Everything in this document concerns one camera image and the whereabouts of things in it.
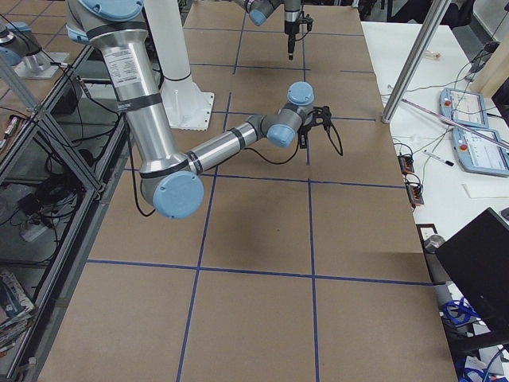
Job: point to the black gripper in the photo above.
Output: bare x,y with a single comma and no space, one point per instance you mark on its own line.
291,33

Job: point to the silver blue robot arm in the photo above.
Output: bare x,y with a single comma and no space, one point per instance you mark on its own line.
143,46
260,10

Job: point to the orange black connector box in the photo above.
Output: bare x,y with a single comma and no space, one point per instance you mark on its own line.
406,163

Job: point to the black marker pen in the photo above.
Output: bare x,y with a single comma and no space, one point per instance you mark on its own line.
436,157

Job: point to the upper blue teach pendant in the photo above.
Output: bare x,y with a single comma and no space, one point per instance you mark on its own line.
466,108

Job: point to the blue teach pendant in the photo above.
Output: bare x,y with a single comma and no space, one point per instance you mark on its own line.
478,155
466,108

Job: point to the lower blue teach pendant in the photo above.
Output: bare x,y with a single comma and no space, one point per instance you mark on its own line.
478,155

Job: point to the white foam block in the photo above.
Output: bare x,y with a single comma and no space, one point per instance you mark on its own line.
483,191

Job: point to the black computer monitor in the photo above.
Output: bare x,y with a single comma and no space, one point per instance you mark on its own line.
476,260

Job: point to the stack of magazines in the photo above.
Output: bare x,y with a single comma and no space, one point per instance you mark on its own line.
16,310

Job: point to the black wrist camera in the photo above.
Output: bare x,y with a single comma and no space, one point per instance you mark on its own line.
307,21
322,116

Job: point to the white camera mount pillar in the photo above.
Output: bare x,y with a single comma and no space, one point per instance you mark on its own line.
186,106

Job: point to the aluminium frame post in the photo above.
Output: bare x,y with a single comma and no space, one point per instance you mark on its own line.
432,21

